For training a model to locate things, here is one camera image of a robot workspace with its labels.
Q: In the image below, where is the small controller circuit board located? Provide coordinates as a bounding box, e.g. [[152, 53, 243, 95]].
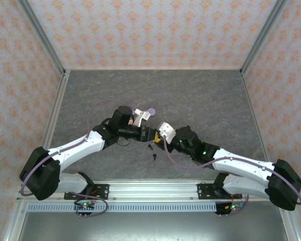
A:
[[215, 202, 245, 215], [74, 200, 95, 210]]

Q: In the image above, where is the grey metal panel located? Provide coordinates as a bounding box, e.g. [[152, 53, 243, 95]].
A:
[[14, 210, 295, 241]]

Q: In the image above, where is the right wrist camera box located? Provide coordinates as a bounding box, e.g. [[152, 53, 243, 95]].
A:
[[157, 122, 177, 142]]

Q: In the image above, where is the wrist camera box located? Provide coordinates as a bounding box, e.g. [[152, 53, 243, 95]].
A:
[[157, 122, 177, 142], [134, 108, 151, 128]]

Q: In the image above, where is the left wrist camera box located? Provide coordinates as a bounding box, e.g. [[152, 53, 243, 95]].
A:
[[134, 108, 151, 128]]

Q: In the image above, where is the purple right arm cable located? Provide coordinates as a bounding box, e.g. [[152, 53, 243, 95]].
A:
[[163, 139, 301, 205]]

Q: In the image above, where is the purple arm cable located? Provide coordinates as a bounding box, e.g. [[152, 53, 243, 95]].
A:
[[20, 99, 136, 197], [163, 139, 301, 205]]

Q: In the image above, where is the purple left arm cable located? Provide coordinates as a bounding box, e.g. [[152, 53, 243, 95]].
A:
[[20, 99, 136, 197]]

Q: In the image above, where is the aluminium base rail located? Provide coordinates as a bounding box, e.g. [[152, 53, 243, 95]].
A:
[[16, 179, 290, 201]]

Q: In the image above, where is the grey slotted cable duct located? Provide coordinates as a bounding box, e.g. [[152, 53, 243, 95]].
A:
[[27, 202, 218, 213]]

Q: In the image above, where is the aluminium table edge rail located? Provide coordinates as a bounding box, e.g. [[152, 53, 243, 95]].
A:
[[240, 70, 301, 241], [2, 70, 71, 241]]

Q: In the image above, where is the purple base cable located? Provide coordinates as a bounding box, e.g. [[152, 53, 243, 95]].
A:
[[75, 192, 109, 218], [220, 194, 250, 216]]

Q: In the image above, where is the aluminium frame corner post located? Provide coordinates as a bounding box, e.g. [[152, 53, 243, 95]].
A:
[[240, 0, 289, 76], [16, 0, 67, 76]]

